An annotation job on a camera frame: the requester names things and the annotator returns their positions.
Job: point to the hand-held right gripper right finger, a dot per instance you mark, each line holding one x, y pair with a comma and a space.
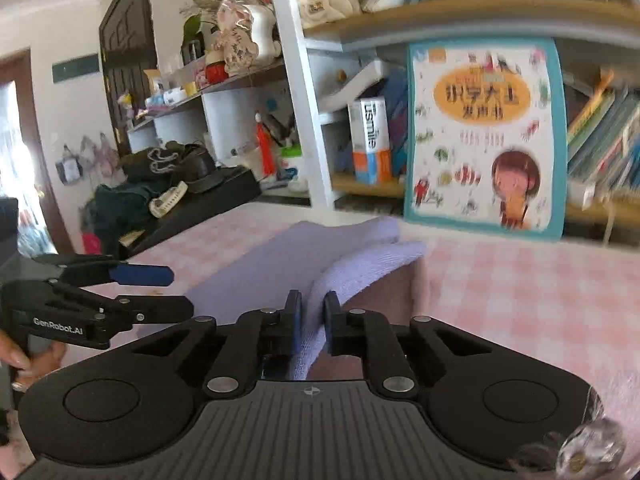
334, 325

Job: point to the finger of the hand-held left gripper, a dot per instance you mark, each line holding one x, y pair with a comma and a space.
160, 307
142, 275

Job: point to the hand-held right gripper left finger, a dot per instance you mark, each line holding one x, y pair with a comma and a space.
292, 320

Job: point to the person's left hand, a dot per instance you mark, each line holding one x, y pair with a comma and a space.
20, 362

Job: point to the dark green cloth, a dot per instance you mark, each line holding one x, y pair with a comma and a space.
120, 210

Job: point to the white ribbed object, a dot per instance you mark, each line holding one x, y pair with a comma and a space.
167, 200

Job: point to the black cabinet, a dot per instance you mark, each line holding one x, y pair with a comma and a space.
210, 200

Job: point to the dark lace-up shoe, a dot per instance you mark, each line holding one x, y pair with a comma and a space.
145, 165

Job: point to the brown leather shoe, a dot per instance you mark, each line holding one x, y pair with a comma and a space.
200, 170

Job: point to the red tassel ornament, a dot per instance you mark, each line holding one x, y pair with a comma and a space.
264, 150

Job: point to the white cream jar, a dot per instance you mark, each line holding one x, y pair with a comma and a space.
174, 96

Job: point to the pink checked tablecloth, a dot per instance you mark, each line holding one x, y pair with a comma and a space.
525, 300

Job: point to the white toothpaste box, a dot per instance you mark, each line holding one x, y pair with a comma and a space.
370, 135

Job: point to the red cup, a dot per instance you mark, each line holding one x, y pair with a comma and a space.
217, 74

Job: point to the dark wooden door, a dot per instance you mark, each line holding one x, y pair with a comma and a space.
127, 60

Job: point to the teal children's sound book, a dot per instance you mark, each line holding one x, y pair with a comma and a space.
480, 160

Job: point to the white wooden bookshelf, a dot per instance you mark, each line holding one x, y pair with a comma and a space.
298, 85

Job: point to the plastic wrapped doll figurine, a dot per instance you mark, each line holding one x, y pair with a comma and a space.
237, 40

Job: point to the white ceramic vase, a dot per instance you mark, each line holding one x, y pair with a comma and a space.
267, 30

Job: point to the row of thin children's books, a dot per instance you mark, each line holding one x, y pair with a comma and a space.
605, 135

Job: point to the green wall sign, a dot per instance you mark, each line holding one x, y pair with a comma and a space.
75, 69

